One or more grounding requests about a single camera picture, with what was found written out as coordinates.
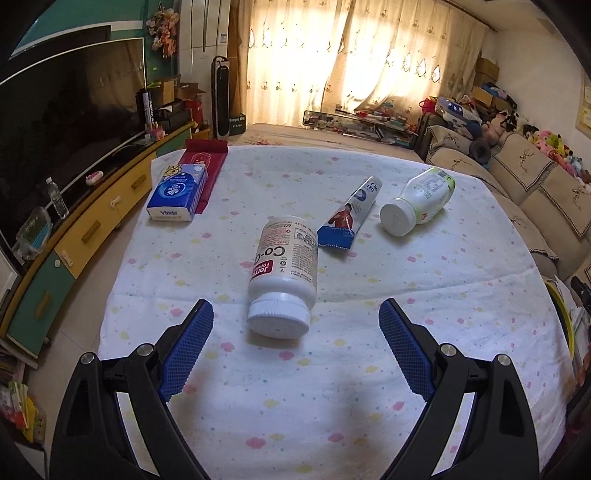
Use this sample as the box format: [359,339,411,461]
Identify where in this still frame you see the clear water bottle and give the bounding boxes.
[45,178,70,220]

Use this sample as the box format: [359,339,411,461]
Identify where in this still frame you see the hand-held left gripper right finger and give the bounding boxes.
[378,298,541,480]

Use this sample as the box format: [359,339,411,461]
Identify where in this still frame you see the white pill bottle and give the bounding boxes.
[247,216,320,340]

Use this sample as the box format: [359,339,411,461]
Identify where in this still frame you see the green white plastic bottle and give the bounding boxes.
[379,167,457,237]

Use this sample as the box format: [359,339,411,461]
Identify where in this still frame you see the black tower fan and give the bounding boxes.
[211,55,232,139]

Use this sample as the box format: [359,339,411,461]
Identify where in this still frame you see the black television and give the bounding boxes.
[0,38,148,232]

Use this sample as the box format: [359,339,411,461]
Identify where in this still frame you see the cluttered glass shelf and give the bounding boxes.
[302,107,419,148]

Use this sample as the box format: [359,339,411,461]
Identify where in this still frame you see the beige floral mat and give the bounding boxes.
[238,122,426,162]

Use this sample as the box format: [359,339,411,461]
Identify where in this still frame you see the pile of plush toys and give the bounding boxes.
[480,108,591,183]

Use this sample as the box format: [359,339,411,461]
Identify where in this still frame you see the white standing air conditioner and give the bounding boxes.
[178,0,232,130]

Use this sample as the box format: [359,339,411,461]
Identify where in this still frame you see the black tube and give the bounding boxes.
[136,91,153,130]

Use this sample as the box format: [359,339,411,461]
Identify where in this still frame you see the blue star print bag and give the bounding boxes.
[436,97,476,123]

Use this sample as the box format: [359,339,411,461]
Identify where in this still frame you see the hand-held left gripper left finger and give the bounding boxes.
[50,299,214,480]

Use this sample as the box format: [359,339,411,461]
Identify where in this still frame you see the red flat packet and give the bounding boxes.
[178,138,230,215]

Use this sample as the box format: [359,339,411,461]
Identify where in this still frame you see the artificial flower bunch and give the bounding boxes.
[147,4,181,58]

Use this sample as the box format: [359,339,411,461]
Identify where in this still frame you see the white papers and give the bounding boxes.
[551,277,591,333]

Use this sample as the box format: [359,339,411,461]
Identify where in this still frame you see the white blue toothpaste tube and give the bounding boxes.
[317,176,384,250]

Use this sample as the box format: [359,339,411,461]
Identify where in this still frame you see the framed flower painting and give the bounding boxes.
[577,74,591,132]

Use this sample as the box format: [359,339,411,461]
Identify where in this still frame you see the yellow rimmed trash bin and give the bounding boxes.
[542,277,575,361]

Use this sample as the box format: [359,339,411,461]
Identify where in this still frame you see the clear plastic container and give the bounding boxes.
[14,206,51,259]

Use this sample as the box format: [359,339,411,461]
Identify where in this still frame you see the beige sofa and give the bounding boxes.
[422,122,591,278]

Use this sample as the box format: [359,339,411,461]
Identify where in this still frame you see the white dotted tablecloth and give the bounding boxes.
[95,145,575,480]

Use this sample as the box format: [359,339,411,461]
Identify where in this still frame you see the blue tissue pack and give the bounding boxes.
[146,164,207,223]

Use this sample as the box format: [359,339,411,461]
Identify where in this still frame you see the yellow green TV cabinet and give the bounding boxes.
[0,121,195,365]

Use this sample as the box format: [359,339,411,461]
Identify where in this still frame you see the cream patterned curtains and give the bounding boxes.
[228,0,488,134]

